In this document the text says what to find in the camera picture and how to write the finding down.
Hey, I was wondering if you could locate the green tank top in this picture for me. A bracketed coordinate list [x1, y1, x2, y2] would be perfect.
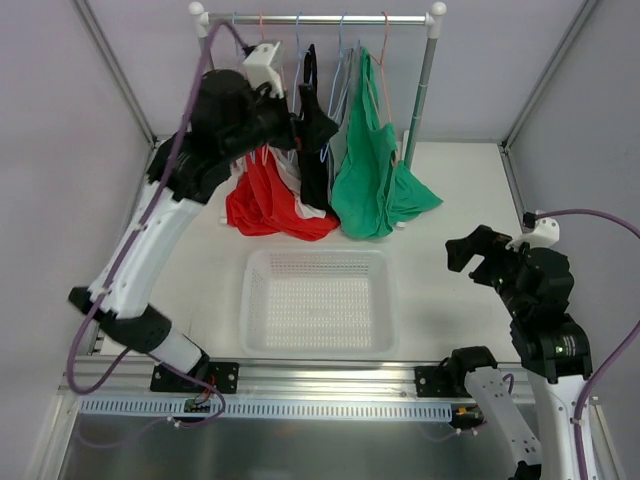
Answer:
[331, 48, 443, 239]

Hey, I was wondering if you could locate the pink wire hanger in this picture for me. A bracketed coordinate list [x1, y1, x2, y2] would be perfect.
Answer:
[363, 12, 401, 169]

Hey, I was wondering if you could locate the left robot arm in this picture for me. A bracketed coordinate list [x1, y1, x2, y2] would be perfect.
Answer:
[69, 70, 337, 391]

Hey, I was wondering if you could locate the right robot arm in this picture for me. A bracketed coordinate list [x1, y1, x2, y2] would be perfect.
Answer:
[443, 219, 598, 479]

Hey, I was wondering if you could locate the black tank top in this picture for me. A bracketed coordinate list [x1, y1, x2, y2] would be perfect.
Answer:
[298, 44, 338, 215]

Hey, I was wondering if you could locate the blue hanger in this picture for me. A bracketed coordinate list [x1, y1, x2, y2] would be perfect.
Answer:
[318, 12, 361, 164]
[292, 12, 308, 108]
[231, 12, 246, 60]

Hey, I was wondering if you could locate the white tank top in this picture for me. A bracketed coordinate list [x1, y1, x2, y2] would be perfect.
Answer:
[270, 148, 335, 219]

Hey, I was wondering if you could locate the grey tank top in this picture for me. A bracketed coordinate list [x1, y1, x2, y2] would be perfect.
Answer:
[328, 42, 361, 198]

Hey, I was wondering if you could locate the blue hanger middle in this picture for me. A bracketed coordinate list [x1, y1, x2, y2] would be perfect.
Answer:
[292, 12, 308, 108]

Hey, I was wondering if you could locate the red tank top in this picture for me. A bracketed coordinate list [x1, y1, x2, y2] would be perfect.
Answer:
[225, 148, 340, 241]

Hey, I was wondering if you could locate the blue hanger far left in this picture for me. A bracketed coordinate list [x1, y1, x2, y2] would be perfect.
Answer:
[231, 12, 246, 60]

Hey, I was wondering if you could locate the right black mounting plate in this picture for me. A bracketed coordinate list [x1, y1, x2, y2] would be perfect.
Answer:
[414, 365, 471, 398]

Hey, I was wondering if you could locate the black mounting plate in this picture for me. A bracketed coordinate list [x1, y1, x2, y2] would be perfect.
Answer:
[150, 361, 240, 394]
[414, 365, 471, 398]

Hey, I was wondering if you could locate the metal clothes rack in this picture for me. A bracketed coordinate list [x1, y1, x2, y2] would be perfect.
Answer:
[187, 1, 448, 231]

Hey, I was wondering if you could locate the white plastic basket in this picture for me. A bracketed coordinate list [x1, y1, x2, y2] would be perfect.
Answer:
[239, 248, 398, 360]

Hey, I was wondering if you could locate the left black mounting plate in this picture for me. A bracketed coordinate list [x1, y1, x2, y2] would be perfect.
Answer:
[150, 361, 240, 394]

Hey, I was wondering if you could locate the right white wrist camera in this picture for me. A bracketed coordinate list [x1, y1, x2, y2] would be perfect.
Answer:
[506, 212, 560, 251]

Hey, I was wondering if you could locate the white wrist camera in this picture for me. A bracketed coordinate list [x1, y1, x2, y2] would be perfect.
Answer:
[243, 41, 285, 99]
[506, 212, 560, 251]

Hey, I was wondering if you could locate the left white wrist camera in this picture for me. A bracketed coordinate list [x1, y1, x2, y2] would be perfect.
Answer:
[243, 41, 285, 99]

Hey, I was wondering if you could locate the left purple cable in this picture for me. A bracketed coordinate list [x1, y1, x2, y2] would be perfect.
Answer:
[66, 22, 251, 396]

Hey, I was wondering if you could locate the purple cable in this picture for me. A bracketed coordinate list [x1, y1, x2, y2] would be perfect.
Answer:
[537, 208, 640, 480]
[66, 22, 251, 396]

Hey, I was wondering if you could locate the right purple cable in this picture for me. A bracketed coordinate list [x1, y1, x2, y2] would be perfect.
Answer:
[537, 208, 640, 480]

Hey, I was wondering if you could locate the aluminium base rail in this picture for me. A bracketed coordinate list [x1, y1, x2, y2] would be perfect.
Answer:
[74, 355, 534, 404]

